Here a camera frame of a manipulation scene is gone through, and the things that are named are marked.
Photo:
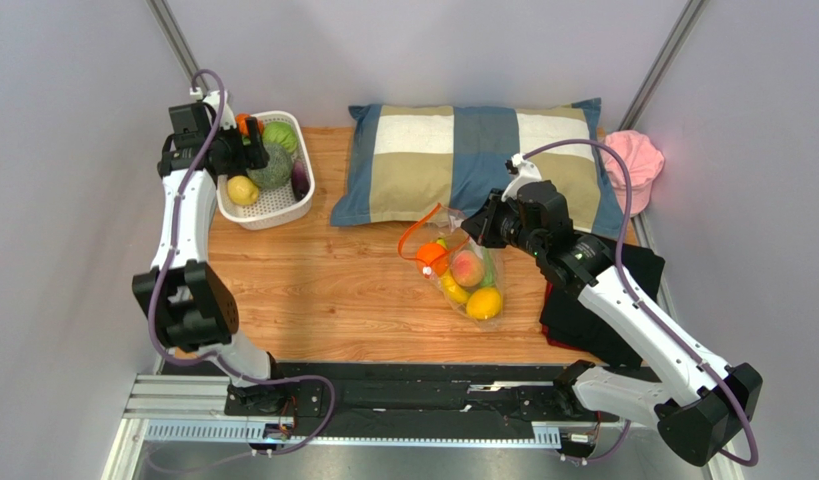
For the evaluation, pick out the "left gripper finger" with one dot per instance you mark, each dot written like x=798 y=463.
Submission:
x=254 y=140
x=257 y=159

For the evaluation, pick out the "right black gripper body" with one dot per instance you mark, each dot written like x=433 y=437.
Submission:
x=487 y=220

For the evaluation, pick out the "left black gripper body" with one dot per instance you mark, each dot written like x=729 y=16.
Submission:
x=230 y=144

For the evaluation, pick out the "pink toy peach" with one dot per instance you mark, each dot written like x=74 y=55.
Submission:
x=467 y=268

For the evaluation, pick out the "clear zip bag orange zipper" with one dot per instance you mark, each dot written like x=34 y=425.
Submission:
x=445 y=222

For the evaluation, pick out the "orange toy orange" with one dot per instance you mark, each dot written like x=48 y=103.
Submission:
x=432 y=259

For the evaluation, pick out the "yellow toy banana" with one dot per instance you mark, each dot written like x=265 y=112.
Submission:
x=450 y=287

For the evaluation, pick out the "yellow toy lemon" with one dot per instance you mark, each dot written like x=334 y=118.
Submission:
x=484 y=304

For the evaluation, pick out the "green toy pepper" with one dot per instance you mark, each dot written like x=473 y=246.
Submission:
x=490 y=266

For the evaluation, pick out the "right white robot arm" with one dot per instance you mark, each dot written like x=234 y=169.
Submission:
x=699 y=402

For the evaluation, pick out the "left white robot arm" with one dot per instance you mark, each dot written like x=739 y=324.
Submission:
x=192 y=315

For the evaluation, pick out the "green toy cabbage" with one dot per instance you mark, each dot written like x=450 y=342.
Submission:
x=281 y=133

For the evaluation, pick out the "netted green toy melon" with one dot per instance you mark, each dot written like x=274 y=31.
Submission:
x=277 y=171

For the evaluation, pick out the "pale yellow toy pear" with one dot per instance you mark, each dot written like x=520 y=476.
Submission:
x=242 y=191

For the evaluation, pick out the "purple toy eggplant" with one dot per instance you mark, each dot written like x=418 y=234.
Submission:
x=300 y=182

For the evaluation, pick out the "white perforated plastic basket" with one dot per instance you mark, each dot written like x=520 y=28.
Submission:
x=273 y=207

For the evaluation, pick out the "plaid blue beige pillow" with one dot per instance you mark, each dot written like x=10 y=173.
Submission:
x=405 y=160

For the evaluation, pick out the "black folded cloth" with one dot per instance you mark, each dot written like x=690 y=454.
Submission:
x=574 y=324

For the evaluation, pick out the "pink cap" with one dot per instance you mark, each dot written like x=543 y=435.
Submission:
x=644 y=162

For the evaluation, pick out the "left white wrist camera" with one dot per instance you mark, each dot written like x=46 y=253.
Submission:
x=217 y=105

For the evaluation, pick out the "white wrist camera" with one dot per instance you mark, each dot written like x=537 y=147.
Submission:
x=522 y=171
x=217 y=105

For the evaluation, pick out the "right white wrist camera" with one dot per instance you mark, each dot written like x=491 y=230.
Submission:
x=522 y=171

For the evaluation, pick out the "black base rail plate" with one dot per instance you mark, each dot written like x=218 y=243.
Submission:
x=415 y=401

